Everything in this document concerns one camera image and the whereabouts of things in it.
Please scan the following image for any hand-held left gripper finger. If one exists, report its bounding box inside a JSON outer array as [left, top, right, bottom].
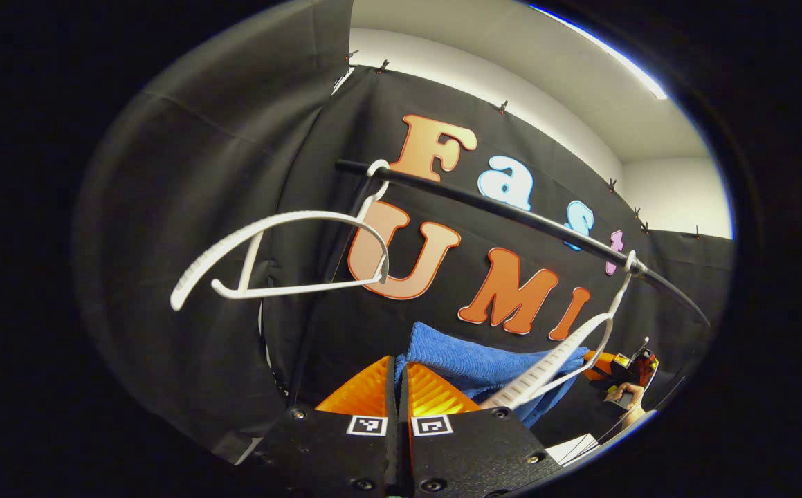
[[252, 355, 399, 498], [399, 361, 564, 498]]

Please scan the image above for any white plastic hanger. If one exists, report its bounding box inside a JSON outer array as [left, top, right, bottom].
[[170, 159, 392, 312], [480, 249, 640, 410]]

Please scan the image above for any blue corduroy jacket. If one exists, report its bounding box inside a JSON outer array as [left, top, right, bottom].
[[394, 320, 592, 430]]

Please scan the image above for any black clothes rack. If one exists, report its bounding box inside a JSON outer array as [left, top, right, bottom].
[[286, 159, 711, 409]]

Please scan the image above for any black backdrop cloth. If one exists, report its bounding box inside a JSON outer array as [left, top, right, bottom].
[[75, 0, 733, 464]]

